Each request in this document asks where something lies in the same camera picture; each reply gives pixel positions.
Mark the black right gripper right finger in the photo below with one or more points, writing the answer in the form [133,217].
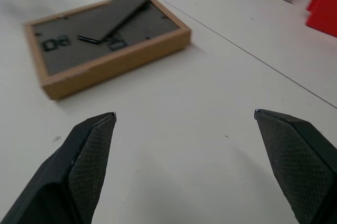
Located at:
[297,161]

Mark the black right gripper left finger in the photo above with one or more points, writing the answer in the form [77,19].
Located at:
[76,171]

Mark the red block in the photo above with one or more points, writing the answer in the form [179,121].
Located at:
[323,3]

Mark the wooden picture frame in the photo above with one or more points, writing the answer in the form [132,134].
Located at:
[105,42]

